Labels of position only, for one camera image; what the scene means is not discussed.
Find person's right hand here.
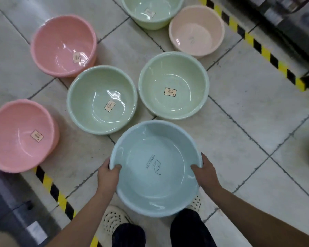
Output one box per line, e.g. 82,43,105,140
190,152,222,195

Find wide teal elephant-print basin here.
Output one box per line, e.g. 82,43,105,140
109,120,203,218

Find person's left forearm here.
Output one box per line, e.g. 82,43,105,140
45,187,118,247

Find peach elephant-print basin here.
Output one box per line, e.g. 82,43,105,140
169,5,225,59

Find person's cream clog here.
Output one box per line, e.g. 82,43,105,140
186,194,203,213
101,205,132,236

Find dark pinstriped trousers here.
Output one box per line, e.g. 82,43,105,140
111,208,218,247

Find mint green labelled basin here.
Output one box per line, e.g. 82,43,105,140
66,65,138,136
138,51,210,120
120,0,185,31

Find person's left cream clog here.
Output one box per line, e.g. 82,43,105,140
101,205,132,236

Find person's right forearm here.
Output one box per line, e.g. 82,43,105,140
208,184,309,247

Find pink labelled basin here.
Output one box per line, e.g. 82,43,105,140
30,14,98,78
0,99,60,174

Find beige plastic tub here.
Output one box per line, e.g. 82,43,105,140
0,230,19,247

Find white shelf price label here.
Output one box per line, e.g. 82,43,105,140
26,220,49,245

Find person's right cream clog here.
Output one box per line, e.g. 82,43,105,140
186,194,203,213

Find yellow black hazard tape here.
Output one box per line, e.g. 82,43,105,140
197,0,306,92

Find person's left hand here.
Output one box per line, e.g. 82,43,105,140
97,157,122,196

